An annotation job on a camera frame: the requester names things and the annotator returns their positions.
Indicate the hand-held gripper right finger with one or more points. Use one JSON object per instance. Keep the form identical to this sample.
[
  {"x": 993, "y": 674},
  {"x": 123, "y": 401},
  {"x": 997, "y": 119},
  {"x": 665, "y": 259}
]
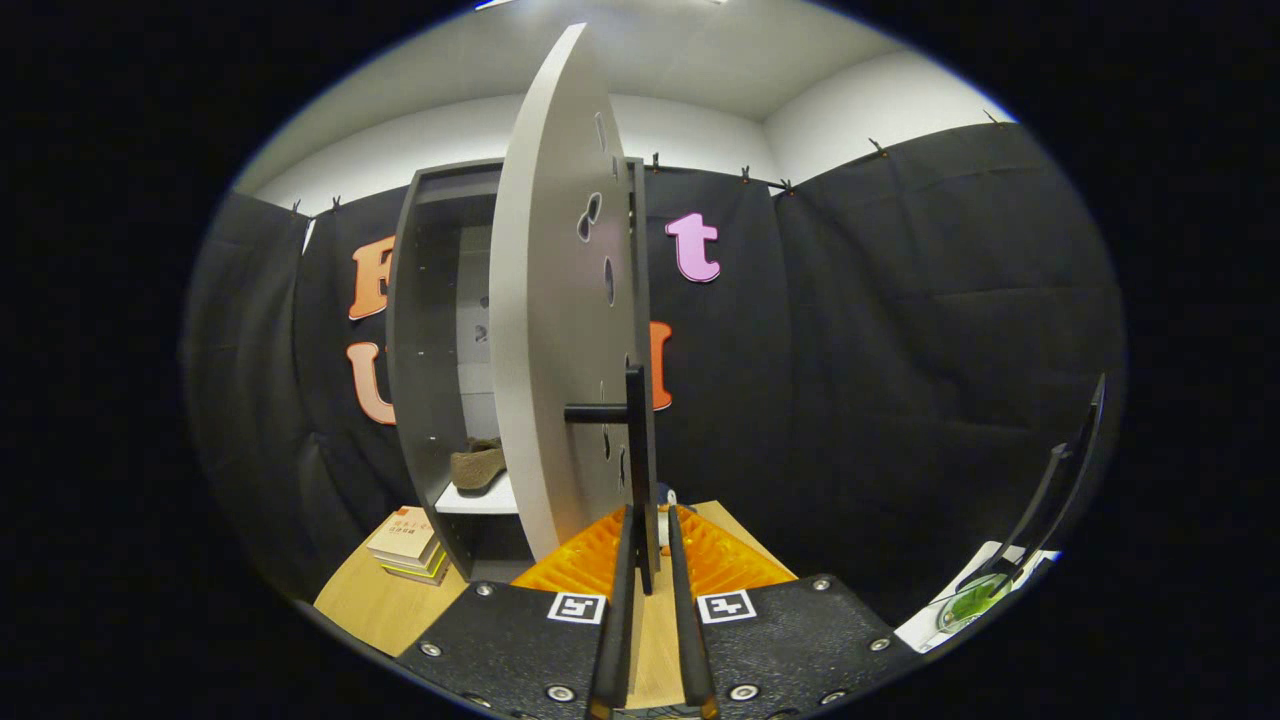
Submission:
[{"x": 688, "y": 640}]

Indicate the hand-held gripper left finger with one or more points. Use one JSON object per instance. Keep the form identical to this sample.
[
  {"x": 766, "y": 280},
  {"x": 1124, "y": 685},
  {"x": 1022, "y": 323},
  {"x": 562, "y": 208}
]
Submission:
[{"x": 618, "y": 640}]

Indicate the brown fuzzy shoe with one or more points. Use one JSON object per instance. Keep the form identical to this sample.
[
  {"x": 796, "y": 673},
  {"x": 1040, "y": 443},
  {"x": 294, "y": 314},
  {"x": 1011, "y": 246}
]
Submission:
[{"x": 475, "y": 468}]

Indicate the dark grey shoe cabinet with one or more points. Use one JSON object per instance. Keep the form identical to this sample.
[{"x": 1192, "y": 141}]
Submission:
[{"x": 420, "y": 350}]

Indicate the white cabinet shelf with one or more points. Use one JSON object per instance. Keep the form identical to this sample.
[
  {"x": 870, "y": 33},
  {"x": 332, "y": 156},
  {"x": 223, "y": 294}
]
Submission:
[{"x": 480, "y": 500}]

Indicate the small white figurine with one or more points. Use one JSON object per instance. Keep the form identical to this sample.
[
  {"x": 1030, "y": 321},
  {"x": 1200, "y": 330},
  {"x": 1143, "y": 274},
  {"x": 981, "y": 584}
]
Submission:
[{"x": 667, "y": 515}]

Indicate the white side table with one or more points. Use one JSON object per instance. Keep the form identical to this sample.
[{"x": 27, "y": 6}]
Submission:
[{"x": 925, "y": 630}]

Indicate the stack of books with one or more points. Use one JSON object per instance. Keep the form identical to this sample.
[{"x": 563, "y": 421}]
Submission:
[{"x": 405, "y": 535}]

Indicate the green glass dish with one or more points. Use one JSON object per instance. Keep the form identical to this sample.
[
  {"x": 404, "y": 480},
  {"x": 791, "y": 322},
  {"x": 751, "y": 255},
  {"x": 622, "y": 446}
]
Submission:
[{"x": 975, "y": 600}]

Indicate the black backdrop cloth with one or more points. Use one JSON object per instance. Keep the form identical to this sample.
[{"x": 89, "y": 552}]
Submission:
[{"x": 900, "y": 350}]

